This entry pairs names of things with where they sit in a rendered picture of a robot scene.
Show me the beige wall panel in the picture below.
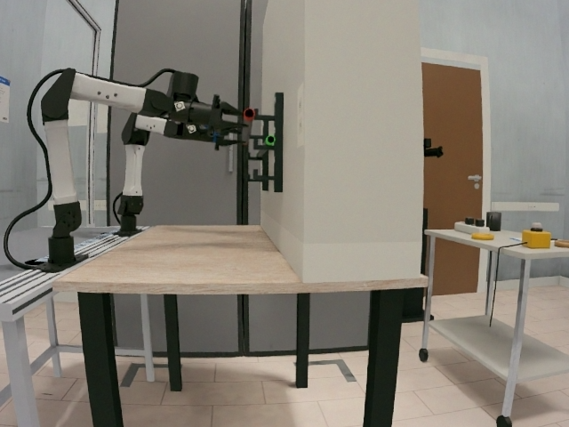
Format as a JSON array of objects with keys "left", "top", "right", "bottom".
[{"left": 260, "top": 0, "right": 423, "bottom": 283}]

